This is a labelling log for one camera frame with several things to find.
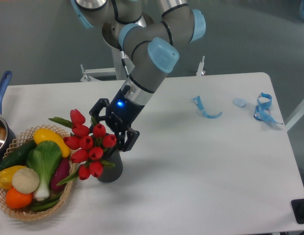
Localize black gripper, blue light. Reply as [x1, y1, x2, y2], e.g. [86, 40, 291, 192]
[89, 89, 145, 157]

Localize red tulip bouquet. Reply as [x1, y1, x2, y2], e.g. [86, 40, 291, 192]
[49, 109, 107, 185]

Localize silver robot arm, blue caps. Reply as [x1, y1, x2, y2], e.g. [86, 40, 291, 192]
[71, 0, 206, 152]

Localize dark grey ribbed vase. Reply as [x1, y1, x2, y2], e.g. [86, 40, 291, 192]
[88, 134, 123, 183]

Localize purple sweet potato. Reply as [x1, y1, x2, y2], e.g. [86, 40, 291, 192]
[50, 158, 70, 191]

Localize yellow squash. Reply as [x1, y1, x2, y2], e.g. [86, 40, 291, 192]
[33, 128, 71, 158]

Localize green bok choy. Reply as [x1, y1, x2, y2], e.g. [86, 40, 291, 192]
[26, 141, 62, 201]

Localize curled blue strip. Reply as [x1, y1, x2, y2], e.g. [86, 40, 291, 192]
[190, 96, 223, 119]

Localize dark green cucumber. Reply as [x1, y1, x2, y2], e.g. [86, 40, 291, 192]
[0, 140, 37, 171]

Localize green bean pods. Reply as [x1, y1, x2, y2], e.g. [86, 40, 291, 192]
[30, 194, 61, 212]

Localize yellow bell pepper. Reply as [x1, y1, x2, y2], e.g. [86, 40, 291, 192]
[0, 165, 25, 190]

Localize orange fruit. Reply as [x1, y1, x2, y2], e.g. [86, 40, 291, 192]
[5, 188, 33, 209]

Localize woven wicker basket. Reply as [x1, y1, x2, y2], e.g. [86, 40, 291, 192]
[0, 125, 74, 221]

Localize small pale blue cap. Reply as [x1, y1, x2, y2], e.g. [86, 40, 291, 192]
[233, 98, 247, 108]

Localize crumpled blue ribbon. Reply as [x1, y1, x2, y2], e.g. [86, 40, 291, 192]
[253, 92, 283, 124]

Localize black device at table edge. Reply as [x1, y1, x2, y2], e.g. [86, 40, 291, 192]
[291, 199, 304, 224]

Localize white metal base frame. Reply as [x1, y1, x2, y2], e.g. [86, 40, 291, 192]
[80, 56, 206, 82]

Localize blue handled saucepan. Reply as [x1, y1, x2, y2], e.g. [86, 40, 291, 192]
[0, 70, 16, 164]

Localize white frame right edge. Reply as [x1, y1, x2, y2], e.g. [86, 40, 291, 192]
[285, 99, 304, 132]

